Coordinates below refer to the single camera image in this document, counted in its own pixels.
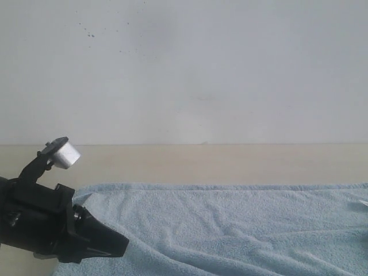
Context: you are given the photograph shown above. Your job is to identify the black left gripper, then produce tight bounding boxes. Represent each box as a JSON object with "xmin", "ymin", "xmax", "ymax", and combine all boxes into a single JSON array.
[{"xmin": 1, "ymin": 177, "xmax": 129, "ymax": 263}]

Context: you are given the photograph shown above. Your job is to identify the light blue terry towel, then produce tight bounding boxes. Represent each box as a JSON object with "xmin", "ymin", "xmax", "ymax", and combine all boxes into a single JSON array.
[{"xmin": 54, "ymin": 183, "xmax": 367, "ymax": 275}]

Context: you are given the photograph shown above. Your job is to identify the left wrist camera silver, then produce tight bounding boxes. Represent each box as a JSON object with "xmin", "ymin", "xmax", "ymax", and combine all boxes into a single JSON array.
[{"xmin": 17, "ymin": 136, "xmax": 82, "ymax": 185}]

